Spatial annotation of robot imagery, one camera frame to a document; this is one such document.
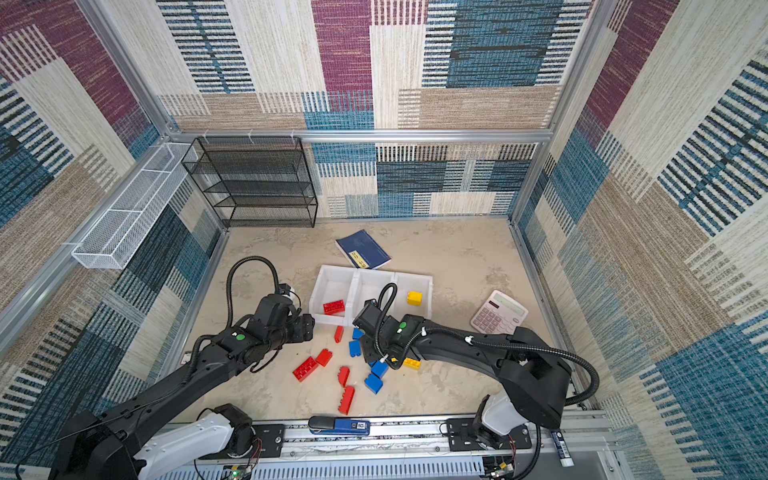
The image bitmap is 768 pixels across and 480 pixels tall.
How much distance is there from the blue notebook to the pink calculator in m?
0.37

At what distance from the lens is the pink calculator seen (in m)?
0.93

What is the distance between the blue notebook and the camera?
108 cm
